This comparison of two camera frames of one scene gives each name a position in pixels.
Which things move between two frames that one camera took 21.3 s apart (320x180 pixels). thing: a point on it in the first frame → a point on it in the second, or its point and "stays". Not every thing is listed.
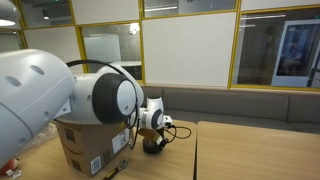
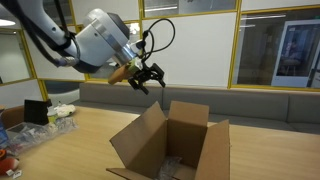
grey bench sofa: [267, 108] stays
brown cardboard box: [90, 148] → [182, 145]
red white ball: [11, 164] stays
